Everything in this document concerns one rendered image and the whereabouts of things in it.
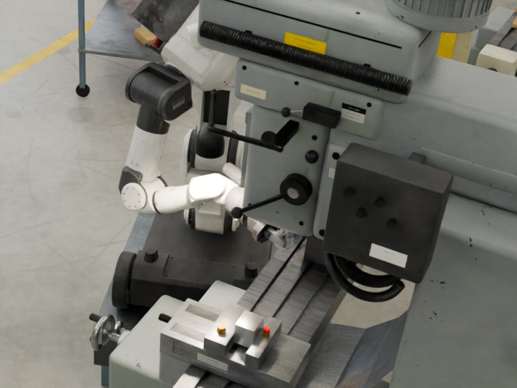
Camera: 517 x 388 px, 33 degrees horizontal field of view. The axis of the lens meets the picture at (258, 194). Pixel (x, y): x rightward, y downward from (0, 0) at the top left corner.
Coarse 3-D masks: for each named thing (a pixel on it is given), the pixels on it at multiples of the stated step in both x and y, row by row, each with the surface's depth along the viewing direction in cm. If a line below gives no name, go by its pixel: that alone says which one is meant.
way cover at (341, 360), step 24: (408, 312) 232; (336, 336) 243; (360, 336) 242; (384, 336) 233; (312, 360) 236; (336, 360) 234; (360, 360) 229; (384, 360) 217; (312, 384) 227; (336, 384) 226; (360, 384) 218
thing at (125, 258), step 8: (120, 256) 306; (128, 256) 306; (120, 264) 303; (128, 264) 303; (120, 272) 302; (128, 272) 303; (120, 280) 301; (112, 288) 302; (120, 288) 301; (112, 296) 303; (120, 296) 302; (128, 296) 314; (112, 304) 306; (120, 304) 305; (128, 304) 312
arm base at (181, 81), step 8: (152, 64) 239; (136, 72) 236; (152, 72) 239; (160, 72) 237; (168, 72) 236; (128, 80) 236; (168, 80) 236; (176, 80) 234; (184, 80) 233; (128, 88) 236; (168, 88) 231; (176, 88) 231; (184, 88) 233; (128, 96) 237; (168, 96) 230; (176, 96) 232; (184, 96) 235; (160, 104) 230; (168, 104) 231; (176, 104) 233; (184, 104) 236; (160, 112) 231; (168, 112) 232; (176, 112) 235; (184, 112) 238; (168, 120) 234
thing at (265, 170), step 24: (264, 120) 193; (288, 120) 190; (288, 144) 193; (312, 144) 191; (264, 168) 199; (288, 168) 196; (312, 168) 194; (264, 192) 203; (312, 192) 197; (264, 216) 206; (288, 216) 203; (312, 216) 201
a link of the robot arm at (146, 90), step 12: (144, 72) 237; (132, 84) 236; (144, 84) 234; (156, 84) 233; (168, 84) 233; (132, 96) 237; (144, 96) 234; (156, 96) 231; (144, 108) 234; (156, 108) 232; (144, 120) 235; (156, 120) 234; (156, 132) 236
